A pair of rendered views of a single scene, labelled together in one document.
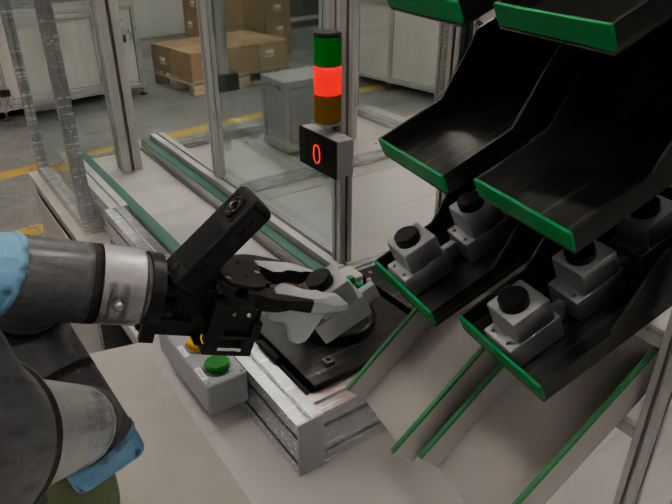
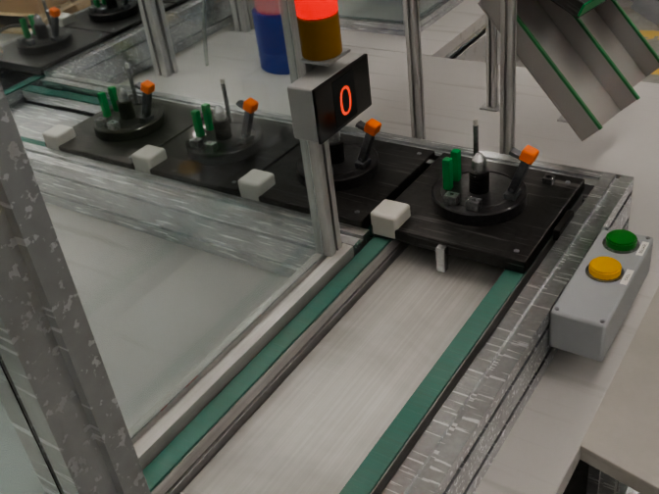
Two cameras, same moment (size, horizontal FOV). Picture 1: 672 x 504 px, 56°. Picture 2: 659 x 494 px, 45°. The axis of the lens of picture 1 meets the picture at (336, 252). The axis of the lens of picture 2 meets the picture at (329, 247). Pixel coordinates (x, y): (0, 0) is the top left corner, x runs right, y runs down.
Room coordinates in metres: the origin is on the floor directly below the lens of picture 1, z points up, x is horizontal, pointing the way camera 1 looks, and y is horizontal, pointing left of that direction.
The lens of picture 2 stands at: (1.43, 0.90, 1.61)
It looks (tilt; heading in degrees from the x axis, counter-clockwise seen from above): 34 degrees down; 252
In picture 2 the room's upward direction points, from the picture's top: 8 degrees counter-clockwise
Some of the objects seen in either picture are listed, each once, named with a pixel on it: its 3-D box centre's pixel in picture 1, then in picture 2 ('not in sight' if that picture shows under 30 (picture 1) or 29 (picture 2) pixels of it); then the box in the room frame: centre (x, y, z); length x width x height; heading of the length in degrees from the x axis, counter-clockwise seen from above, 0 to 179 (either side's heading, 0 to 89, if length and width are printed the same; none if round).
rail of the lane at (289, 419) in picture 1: (191, 304); (500, 373); (1.04, 0.29, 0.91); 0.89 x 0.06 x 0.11; 35
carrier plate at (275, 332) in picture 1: (334, 326); (479, 206); (0.90, 0.00, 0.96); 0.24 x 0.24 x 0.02; 35
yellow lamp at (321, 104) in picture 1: (327, 107); (320, 33); (1.13, 0.01, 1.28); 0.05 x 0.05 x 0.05
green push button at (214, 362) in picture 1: (217, 366); (621, 242); (0.79, 0.19, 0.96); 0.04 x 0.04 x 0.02
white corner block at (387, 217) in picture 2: (347, 281); (390, 219); (1.04, -0.02, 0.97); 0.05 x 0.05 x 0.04; 35
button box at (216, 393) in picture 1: (201, 359); (602, 289); (0.85, 0.23, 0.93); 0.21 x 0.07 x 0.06; 35
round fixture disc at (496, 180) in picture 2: (334, 317); (479, 195); (0.90, 0.00, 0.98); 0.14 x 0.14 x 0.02
